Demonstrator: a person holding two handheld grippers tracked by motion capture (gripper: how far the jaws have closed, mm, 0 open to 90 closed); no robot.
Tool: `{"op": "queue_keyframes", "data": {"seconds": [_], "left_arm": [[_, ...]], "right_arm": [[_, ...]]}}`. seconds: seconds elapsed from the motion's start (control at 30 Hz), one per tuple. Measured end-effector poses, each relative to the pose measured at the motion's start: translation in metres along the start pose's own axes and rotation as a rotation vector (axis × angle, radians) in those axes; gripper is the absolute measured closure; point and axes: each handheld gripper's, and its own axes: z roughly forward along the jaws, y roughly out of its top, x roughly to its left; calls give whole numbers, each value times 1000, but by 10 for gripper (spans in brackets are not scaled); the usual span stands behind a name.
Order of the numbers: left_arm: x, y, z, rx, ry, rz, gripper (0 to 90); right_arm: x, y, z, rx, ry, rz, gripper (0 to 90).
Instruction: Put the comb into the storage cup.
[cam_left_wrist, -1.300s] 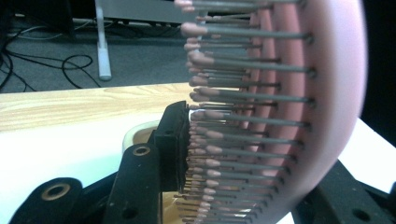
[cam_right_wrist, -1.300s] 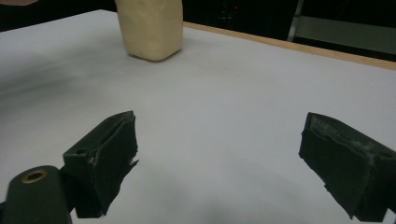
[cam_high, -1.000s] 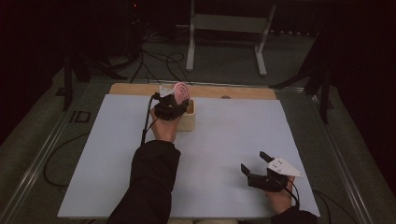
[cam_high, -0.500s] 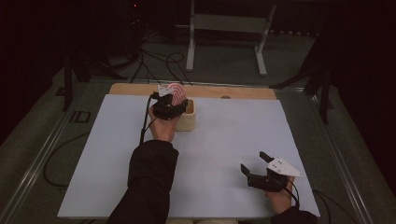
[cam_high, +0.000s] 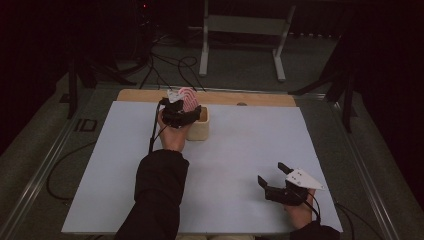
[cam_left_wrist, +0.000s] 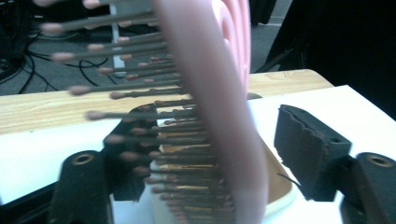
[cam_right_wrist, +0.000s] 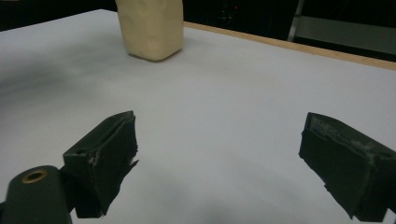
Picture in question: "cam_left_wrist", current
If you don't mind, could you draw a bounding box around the black floor stand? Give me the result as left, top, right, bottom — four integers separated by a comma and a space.
253, 0, 312, 74

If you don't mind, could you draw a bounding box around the black floor cable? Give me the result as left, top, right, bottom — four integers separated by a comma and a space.
17, 50, 60, 95
78, 57, 120, 88

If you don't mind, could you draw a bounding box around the pink hairbrush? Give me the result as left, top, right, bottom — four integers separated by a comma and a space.
32, 0, 270, 224

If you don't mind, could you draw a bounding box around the white metal stand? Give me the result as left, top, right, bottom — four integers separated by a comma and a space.
108, 4, 127, 78

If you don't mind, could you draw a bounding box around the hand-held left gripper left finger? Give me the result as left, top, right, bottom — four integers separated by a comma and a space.
102, 103, 163, 202

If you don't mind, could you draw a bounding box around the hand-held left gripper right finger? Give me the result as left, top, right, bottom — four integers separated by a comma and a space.
274, 104, 353, 203

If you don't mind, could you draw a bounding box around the beige square cup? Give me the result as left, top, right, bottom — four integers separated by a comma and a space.
148, 136, 298, 224

